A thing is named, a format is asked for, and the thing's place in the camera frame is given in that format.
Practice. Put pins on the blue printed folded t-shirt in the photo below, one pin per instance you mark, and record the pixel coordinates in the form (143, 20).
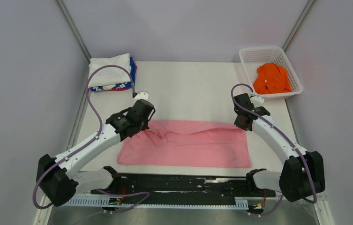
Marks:
(105, 88)

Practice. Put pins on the aluminium frame rail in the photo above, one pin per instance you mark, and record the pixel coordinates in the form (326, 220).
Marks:
(76, 185)

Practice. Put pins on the white plastic laundry basket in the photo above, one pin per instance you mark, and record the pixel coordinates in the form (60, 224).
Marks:
(252, 58)

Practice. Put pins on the white slotted cable duct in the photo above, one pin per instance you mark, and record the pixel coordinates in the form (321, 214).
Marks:
(107, 202)

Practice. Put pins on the left aluminium corner post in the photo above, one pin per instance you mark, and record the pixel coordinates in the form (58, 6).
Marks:
(74, 30)

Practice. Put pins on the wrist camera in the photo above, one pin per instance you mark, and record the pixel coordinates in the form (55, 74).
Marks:
(258, 100)
(141, 95)

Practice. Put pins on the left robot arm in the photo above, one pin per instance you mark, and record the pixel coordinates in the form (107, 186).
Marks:
(60, 177)

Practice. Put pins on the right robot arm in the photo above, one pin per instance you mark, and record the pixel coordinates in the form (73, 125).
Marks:
(302, 174)

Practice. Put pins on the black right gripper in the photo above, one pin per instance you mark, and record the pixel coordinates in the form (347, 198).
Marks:
(237, 124)

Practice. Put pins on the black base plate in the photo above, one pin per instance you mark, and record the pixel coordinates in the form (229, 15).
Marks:
(184, 189)

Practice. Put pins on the right aluminium corner post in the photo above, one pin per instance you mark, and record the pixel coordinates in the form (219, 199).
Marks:
(300, 20)

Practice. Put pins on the orange t-shirt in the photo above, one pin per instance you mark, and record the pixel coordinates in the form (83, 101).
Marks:
(272, 79)

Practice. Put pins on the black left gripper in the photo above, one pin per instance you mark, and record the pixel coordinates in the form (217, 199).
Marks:
(146, 124)

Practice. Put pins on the aluminium corner post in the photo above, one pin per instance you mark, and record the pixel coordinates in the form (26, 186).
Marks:
(74, 30)
(300, 20)

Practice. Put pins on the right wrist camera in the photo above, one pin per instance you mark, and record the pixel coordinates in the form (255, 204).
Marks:
(258, 100)

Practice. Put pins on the pink t-shirt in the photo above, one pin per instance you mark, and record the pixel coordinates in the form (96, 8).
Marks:
(187, 143)

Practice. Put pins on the white folded t-shirt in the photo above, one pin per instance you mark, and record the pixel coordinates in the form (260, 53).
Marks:
(109, 76)

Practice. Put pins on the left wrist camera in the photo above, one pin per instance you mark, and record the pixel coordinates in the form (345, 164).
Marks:
(141, 95)

